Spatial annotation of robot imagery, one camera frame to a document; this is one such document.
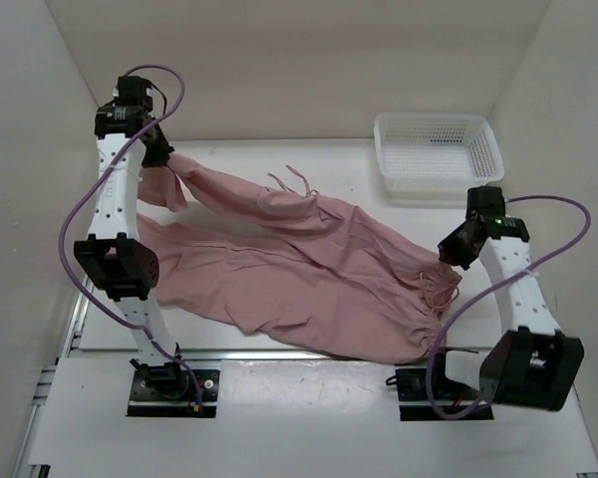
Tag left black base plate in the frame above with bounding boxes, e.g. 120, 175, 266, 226
127, 360, 220, 418

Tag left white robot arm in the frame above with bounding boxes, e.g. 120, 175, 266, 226
73, 74, 190, 398

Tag pink trousers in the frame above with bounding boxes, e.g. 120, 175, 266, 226
138, 154, 460, 363

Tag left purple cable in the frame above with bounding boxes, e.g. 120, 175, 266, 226
59, 63, 205, 409

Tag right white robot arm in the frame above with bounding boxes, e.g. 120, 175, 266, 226
426, 186, 584, 419

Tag purple cable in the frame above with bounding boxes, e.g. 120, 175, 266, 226
59, 63, 205, 409
426, 195, 593, 417

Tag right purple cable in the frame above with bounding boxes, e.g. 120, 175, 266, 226
426, 195, 593, 417

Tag white plastic mesh basket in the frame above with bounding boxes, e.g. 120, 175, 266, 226
374, 113, 504, 197

